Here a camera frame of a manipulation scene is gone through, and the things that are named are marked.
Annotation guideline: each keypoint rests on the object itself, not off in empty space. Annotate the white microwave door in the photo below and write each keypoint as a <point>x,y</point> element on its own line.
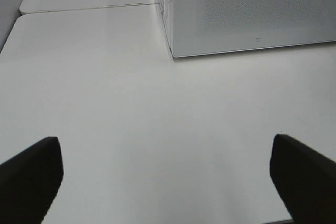
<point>202,27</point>

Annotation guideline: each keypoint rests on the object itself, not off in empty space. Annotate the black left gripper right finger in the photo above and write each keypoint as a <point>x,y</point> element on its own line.
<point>304,180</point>

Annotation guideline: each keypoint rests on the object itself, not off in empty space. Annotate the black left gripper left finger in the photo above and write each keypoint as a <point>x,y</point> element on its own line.
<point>30,182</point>

